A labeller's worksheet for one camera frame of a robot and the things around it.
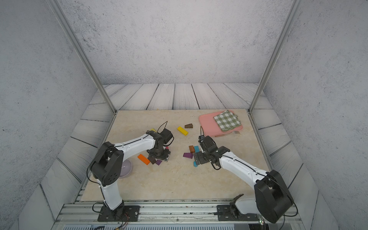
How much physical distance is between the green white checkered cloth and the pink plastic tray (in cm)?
1

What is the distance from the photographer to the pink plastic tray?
3.54 feet

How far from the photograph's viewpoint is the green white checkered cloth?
1.10 meters
